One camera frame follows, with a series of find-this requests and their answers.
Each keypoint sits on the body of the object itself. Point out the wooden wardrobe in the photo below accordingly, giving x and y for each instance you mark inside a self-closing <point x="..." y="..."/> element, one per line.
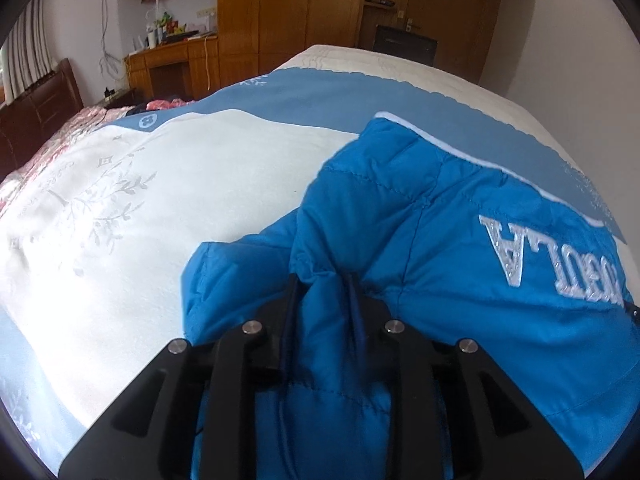
<point x="280" y="10"/>

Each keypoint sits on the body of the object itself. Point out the wall socket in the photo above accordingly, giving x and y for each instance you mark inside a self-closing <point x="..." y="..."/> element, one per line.
<point x="206" y="11"/>

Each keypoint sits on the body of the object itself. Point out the black item in wardrobe niche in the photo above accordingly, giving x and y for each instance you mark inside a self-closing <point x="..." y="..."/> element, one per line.
<point x="380" y="1"/>

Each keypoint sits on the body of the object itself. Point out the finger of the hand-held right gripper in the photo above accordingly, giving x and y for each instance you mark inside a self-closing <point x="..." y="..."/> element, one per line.
<point x="635" y="313"/>

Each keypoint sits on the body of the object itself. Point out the dark nightstand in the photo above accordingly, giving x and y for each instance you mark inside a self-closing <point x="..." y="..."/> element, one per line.
<point x="117" y="97"/>

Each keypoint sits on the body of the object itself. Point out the dark wooden headboard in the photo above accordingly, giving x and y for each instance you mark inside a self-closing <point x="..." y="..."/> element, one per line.
<point x="45" y="105"/>

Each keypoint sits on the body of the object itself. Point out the white quilted bed sheet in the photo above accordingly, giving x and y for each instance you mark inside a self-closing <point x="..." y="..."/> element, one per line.
<point x="425" y="70"/>

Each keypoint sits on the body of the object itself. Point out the black rectangular appliance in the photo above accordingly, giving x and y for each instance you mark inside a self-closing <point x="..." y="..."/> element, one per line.
<point x="405" y="45"/>

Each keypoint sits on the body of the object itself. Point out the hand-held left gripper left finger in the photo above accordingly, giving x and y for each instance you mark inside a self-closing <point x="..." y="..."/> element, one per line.
<point x="260" y="355"/>

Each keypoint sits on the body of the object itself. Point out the wooden desk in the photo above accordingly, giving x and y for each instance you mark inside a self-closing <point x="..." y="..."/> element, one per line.
<point x="170" y="65"/>

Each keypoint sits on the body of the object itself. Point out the wooden door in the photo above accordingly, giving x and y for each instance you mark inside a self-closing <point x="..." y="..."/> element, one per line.
<point x="450" y="0"/>

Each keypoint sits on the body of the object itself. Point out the striped curtain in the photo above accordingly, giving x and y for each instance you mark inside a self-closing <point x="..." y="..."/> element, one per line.
<point x="30" y="50"/>

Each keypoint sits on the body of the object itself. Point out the white bottle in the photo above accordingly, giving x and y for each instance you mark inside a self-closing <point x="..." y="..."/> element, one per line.
<point x="151" y="40"/>

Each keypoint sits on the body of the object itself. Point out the black tray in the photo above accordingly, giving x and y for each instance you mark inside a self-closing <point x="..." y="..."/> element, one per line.
<point x="182" y="36"/>

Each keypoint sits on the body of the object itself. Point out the pink quilt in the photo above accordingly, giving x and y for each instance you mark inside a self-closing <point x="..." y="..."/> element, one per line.
<point x="75" y="125"/>

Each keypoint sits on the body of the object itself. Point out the blue puffer jacket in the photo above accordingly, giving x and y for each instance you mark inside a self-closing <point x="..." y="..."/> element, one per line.
<point x="450" y="200"/>

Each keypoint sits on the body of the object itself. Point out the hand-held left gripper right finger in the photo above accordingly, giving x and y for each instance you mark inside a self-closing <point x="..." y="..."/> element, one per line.
<point x="400" y="355"/>

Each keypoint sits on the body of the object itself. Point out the bed with blue-white sheet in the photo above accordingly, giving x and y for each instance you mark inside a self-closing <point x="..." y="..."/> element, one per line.
<point x="175" y="185"/>

